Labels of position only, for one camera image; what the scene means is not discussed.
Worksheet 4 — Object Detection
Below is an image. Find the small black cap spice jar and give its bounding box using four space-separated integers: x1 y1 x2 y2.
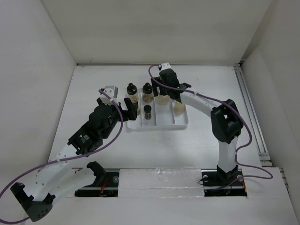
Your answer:
143 105 152 120

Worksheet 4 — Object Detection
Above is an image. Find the black pump white powder bottle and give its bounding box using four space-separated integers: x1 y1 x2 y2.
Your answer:
127 83 141 115

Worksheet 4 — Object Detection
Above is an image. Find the round black cap powder bottle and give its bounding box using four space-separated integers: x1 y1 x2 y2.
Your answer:
142 82 153 103

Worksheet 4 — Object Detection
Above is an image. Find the cream flip cap bottle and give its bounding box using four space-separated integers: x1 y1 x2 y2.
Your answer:
173 101 185 115

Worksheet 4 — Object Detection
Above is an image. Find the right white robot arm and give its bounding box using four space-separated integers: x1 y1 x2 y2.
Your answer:
151 64 243 185

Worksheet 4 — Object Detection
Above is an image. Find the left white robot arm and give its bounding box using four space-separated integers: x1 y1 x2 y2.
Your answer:
10 98 138 222

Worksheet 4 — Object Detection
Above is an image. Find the white divided tray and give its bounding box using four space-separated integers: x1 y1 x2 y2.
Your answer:
127 88 188 131

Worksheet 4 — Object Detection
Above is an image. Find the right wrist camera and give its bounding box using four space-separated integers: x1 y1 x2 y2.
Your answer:
158 62 172 71

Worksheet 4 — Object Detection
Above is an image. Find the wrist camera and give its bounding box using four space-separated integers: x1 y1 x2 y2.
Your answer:
99 86 118 105
158 62 172 71

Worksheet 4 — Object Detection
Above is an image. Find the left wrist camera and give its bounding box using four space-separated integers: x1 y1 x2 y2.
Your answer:
99 86 118 105

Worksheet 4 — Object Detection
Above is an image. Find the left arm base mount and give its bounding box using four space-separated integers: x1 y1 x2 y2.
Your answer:
75 161 120 197

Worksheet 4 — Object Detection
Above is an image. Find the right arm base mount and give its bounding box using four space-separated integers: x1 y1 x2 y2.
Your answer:
198 168 247 197

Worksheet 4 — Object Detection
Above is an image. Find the aluminium rail right side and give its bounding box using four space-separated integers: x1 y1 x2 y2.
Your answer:
233 64 273 167

